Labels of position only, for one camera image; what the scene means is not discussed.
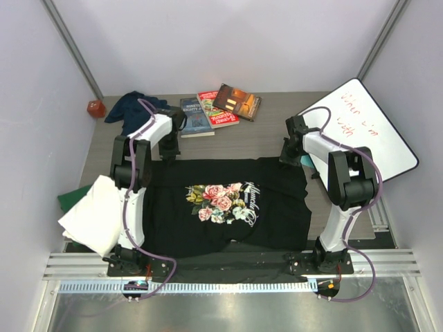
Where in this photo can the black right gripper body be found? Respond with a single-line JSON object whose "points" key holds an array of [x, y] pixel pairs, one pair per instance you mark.
{"points": [[289, 155]]}

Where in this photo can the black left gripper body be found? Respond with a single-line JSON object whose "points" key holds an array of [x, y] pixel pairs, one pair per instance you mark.
{"points": [[168, 146]]}

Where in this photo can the red cover book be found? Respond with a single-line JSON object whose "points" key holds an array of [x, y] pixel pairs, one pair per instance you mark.
{"points": [[217, 118]]}

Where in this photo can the dark cover paperback book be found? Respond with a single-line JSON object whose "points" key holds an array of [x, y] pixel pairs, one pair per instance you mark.
{"points": [[241, 103]]}

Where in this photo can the white dry-erase board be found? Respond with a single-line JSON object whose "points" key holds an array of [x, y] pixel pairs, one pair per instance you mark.
{"points": [[351, 116]]}

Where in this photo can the black t shirt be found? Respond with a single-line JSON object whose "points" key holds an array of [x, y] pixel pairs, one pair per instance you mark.
{"points": [[196, 207]]}

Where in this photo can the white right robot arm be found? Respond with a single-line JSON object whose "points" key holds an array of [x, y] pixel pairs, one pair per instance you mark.
{"points": [[352, 186]]}

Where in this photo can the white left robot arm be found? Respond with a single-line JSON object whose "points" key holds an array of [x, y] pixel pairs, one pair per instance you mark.
{"points": [[131, 170]]}

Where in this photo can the teal cutting mat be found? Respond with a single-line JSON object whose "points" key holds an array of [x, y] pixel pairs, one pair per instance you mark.
{"points": [[306, 161]]}

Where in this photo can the blue 1984 paperback book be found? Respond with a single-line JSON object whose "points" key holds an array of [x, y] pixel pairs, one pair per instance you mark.
{"points": [[197, 124]]}

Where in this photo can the navy blue t shirt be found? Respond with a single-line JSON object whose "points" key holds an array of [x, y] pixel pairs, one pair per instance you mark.
{"points": [[130, 111]]}

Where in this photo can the small red cube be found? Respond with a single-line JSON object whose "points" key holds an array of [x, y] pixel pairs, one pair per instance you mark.
{"points": [[96, 109]]}

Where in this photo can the white folded t shirt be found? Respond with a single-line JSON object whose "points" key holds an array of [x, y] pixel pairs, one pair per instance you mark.
{"points": [[96, 220]]}

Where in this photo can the green t shirt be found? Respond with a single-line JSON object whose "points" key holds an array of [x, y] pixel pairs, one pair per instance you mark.
{"points": [[70, 199]]}

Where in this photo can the aluminium frame rail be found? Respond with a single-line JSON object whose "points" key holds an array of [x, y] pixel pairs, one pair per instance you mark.
{"points": [[379, 217]]}

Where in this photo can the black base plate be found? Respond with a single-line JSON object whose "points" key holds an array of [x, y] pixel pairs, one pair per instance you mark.
{"points": [[241, 263]]}

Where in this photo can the white perforated cable rail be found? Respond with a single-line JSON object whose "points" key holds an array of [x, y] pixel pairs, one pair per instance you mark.
{"points": [[140, 287]]}

